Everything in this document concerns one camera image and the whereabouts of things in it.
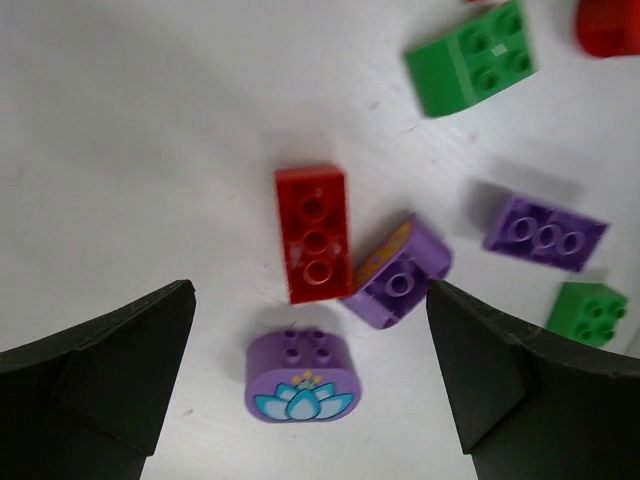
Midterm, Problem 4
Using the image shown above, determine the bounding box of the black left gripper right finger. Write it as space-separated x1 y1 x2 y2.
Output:
426 281 639 479

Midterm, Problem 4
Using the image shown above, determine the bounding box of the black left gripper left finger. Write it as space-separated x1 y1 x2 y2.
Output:
1 280 196 479

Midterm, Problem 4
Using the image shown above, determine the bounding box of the red 2x4 lego brick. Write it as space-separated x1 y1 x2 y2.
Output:
273 164 353 305

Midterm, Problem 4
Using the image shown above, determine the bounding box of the green 2x2 lego brick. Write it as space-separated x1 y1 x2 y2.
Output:
545 282 628 348

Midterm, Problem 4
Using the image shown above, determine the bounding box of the purple 2x4 lego brick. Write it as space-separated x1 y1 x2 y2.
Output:
483 193 609 273

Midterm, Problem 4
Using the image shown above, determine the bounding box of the purple curved lego brick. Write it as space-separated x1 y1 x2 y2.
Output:
341 214 453 330

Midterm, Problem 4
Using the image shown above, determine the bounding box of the purple flower lego brick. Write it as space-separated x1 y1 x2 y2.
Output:
244 328 363 424

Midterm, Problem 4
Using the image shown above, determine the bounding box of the green sloped lego brick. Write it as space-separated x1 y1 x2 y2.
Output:
404 1 536 118

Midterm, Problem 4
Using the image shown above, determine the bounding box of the red round lego piece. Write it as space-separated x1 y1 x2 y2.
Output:
575 0 639 58

